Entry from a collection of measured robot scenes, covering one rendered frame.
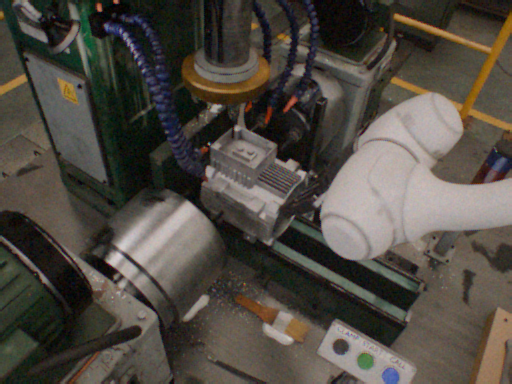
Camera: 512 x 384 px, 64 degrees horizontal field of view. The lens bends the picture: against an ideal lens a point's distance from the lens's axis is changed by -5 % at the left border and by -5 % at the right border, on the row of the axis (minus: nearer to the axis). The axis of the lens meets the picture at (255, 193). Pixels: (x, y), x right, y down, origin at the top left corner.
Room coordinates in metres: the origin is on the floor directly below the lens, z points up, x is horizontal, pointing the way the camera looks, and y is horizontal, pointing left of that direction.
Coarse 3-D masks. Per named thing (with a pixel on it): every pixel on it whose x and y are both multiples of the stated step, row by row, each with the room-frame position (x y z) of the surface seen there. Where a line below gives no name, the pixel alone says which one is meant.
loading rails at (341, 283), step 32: (224, 224) 0.68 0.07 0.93; (256, 256) 0.63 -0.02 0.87; (288, 256) 0.60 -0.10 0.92; (320, 256) 0.65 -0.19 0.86; (288, 288) 0.58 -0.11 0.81; (320, 288) 0.54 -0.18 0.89; (352, 288) 0.53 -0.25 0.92; (384, 288) 0.56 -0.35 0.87; (416, 288) 0.54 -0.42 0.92; (352, 320) 0.49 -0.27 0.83; (384, 320) 0.46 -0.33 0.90
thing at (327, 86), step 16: (304, 64) 1.09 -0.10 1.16; (272, 80) 1.03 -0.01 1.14; (320, 80) 1.02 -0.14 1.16; (336, 80) 1.07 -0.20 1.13; (288, 96) 0.93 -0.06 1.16; (304, 96) 0.94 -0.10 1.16; (336, 96) 1.01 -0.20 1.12; (256, 112) 0.96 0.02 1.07; (272, 112) 0.94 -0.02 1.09; (288, 112) 0.92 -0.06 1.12; (304, 112) 0.90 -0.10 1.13; (336, 112) 0.97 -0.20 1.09; (256, 128) 0.91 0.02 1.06; (272, 128) 0.94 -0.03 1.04; (288, 128) 0.92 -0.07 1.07; (304, 128) 0.89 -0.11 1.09; (336, 128) 0.96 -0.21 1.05; (288, 144) 0.91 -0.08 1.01; (304, 144) 0.89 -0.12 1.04; (320, 144) 0.88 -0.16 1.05
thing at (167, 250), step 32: (160, 192) 0.56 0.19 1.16; (128, 224) 0.47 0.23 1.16; (160, 224) 0.48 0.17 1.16; (192, 224) 0.50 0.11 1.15; (96, 256) 0.40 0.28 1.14; (128, 256) 0.40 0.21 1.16; (160, 256) 0.42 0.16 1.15; (192, 256) 0.44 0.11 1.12; (224, 256) 0.49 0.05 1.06; (128, 288) 0.37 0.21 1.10; (160, 288) 0.37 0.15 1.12; (192, 288) 0.40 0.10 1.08; (160, 320) 0.34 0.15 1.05
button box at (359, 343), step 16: (336, 320) 0.37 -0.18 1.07; (336, 336) 0.33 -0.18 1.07; (352, 336) 0.33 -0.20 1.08; (320, 352) 0.31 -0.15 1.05; (352, 352) 0.31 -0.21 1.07; (368, 352) 0.31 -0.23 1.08; (384, 352) 0.31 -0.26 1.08; (352, 368) 0.28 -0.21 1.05; (384, 368) 0.28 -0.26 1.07; (400, 368) 0.28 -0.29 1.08; (416, 368) 0.28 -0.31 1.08
